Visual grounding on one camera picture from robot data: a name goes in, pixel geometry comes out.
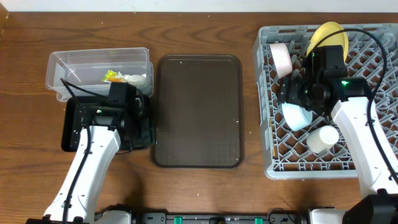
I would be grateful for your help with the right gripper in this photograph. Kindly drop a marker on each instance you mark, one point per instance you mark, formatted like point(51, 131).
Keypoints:
point(288, 92)

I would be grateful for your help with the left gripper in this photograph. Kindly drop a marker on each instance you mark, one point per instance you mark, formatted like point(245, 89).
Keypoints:
point(147, 127)

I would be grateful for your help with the blue bowl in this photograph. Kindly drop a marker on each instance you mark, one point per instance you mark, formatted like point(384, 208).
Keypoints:
point(296, 117)

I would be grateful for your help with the pink bowl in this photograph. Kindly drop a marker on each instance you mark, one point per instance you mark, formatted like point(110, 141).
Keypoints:
point(281, 59)

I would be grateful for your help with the white paper cup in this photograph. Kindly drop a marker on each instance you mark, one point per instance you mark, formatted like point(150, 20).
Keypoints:
point(322, 139)

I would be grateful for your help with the yellow plate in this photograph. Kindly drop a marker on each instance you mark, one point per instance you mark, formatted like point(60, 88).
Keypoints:
point(337, 39)

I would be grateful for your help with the green snack wrapper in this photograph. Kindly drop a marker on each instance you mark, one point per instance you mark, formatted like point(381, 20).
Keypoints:
point(112, 76)

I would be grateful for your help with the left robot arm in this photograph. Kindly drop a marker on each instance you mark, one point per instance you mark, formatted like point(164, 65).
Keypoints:
point(98, 129)

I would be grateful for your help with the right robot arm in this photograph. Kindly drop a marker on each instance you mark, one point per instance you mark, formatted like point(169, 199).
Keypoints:
point(350, 103)

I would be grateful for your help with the grey dishwasher rack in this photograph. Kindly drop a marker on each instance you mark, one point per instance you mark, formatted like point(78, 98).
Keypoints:
point(372, 55)

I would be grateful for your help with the black plastic bin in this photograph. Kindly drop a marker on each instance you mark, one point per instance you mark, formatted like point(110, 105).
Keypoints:
point(98, 112)

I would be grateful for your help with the brown serving tray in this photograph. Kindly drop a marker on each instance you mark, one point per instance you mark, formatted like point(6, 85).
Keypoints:
point(198, 112)

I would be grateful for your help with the clear plastic bin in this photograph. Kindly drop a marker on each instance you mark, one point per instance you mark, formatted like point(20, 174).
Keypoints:
point(86, 69)

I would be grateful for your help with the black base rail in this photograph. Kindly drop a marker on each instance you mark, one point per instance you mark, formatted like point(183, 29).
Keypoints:
point(202, 219)

